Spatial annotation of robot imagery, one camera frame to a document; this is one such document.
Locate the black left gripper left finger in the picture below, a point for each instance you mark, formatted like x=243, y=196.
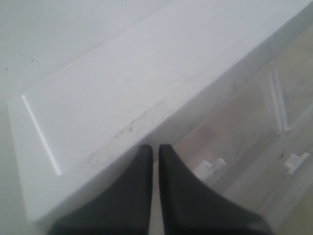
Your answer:
x=123, y=209

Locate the clear top right drawer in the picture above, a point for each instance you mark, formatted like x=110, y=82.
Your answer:
x=292, y=75

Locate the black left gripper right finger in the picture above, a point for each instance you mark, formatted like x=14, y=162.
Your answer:
x=189, y=207

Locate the clear top left drawer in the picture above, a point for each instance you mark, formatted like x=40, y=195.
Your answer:
x=232, y=137

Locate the white plastic drawer cabinet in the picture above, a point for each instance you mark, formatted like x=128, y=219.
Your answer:
x=75, y=132

